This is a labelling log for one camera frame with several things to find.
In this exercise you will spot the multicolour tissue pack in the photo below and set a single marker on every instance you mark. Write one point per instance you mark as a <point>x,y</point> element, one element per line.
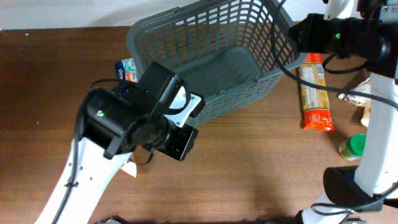
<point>126,71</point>

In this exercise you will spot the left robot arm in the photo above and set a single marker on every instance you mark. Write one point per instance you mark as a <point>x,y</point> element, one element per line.
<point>110,123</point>

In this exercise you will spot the beige snack bag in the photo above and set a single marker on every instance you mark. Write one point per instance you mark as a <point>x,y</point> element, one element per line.
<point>360,101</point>

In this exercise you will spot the green lid jar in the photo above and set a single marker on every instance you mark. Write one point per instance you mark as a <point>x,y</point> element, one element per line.
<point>352,148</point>

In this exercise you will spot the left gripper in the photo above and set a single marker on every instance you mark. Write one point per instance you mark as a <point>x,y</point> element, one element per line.
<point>183,149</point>

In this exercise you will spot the grey plastic shopping basket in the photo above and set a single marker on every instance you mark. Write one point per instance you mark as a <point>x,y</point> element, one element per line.
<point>231,52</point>

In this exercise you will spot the orange pasta packet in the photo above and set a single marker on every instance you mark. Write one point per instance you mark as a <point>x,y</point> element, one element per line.
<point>315,103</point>

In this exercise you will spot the crumpled beige cookie bag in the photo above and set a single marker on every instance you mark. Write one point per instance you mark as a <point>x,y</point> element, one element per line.
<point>130,167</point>

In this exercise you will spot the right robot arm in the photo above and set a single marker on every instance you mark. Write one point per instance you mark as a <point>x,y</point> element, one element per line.
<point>367,29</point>

